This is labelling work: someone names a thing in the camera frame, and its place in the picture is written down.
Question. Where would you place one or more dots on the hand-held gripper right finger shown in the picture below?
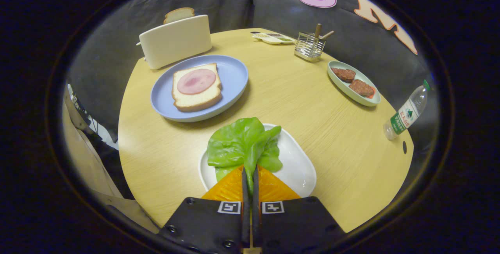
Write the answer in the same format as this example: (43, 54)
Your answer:
(300, 226)

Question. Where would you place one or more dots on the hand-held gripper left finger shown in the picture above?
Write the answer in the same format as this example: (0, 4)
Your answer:
(203, 226)

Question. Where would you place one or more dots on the green lettuce leaf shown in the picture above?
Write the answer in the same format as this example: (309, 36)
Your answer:
(238, 140)

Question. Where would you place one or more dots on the toasted bread slice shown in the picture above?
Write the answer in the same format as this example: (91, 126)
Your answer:
(179, 14)

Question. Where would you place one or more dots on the white rectangular plate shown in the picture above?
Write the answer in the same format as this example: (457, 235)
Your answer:
(297, 168)

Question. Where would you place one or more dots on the white bread slice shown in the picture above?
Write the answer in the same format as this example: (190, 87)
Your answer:
(195, 101)

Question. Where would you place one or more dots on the person's beige clothing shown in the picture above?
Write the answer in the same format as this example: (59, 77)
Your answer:
(84, 160)

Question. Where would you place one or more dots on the pale green oval plate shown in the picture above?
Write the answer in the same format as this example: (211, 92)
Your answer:
(351, 93)

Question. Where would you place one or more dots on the pink ham slice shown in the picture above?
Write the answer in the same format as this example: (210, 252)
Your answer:
(196, 81)

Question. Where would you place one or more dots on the brown meat patty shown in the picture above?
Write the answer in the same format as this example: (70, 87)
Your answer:
(361, 87)
(343, 74)

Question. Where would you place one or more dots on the clear plastic water bottle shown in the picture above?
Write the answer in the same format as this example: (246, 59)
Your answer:
(406, 113)

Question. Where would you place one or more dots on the blue plate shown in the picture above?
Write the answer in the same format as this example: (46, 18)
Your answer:
(234, 74)

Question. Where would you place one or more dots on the white toaster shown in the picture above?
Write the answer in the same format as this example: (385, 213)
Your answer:
(175, 43)

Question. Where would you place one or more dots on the white divided seasoning tray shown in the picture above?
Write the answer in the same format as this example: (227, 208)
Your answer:
(269, 39)

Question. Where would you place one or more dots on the wooden utensil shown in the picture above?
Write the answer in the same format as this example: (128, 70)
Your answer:
(328, 34)
(317, 30)

